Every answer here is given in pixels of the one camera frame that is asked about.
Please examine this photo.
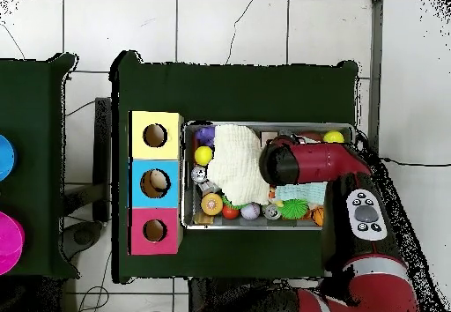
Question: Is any red toy tomato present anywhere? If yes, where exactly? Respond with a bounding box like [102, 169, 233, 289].
[221, 204, 241, 220]

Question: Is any magenta round bowl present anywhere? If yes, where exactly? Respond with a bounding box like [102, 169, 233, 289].
[0, 211, 26, 276]

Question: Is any white toy baseball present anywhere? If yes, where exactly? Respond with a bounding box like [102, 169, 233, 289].
[240, 202, 262, 220]

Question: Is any black cable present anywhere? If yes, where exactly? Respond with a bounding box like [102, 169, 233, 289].
[381, 156, 451, 167]

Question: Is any grey metal post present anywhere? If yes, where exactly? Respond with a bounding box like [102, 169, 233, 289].
[364, 0, 384, 151]

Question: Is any yellow plastic ball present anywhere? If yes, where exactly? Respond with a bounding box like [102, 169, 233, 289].
[322, 130, 345, 145]
[194, 145, 215, 167]

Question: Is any wooden box with three holes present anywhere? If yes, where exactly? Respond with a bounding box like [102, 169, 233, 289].
[128, 109, 184, 256]

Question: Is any toy burger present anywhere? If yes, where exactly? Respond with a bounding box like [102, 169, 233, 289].
[200, 192, 224, 217]

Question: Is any silver mesh bin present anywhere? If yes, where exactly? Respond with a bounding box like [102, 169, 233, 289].
[180, 120, 356, 231]

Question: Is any dark green table cloth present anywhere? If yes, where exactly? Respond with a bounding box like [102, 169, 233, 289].
[0, 52, 80, 279]
[109, 49, 360, 285]

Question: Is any purple plastic toy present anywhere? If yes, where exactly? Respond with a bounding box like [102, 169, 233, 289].
[194, 125, 217, 147]

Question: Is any blue round bowl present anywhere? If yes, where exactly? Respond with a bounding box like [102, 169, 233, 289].
[0, 134, 18, 182]

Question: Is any orange toy basketball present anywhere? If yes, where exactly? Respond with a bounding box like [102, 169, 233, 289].
[312, 205, 325, 227]

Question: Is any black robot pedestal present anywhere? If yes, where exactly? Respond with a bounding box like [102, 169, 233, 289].
[188, 277, 300, 312]

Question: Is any cream waffle cloth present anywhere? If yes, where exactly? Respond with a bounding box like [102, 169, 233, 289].
[206, 123, 271, 207]

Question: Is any mint waffle cloth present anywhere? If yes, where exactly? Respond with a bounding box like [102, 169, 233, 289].
[274, 182, 327, 204]

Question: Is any grey rounded floor base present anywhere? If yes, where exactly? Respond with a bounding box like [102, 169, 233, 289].
[62, 219, 104, 261]

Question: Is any green spiky ball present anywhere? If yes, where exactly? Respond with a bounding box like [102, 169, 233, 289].
[277, 197, 310, 220]

